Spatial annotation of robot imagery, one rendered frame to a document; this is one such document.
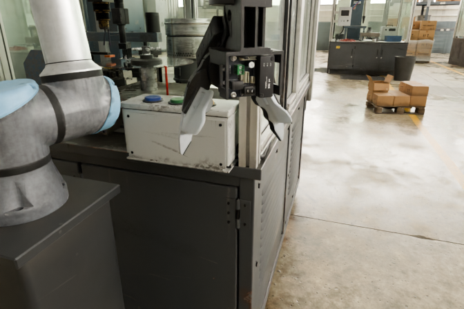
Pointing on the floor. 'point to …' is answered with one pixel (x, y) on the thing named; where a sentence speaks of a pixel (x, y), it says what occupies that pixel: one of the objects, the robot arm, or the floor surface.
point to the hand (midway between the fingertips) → (232, 146)
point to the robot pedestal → (64, 254)
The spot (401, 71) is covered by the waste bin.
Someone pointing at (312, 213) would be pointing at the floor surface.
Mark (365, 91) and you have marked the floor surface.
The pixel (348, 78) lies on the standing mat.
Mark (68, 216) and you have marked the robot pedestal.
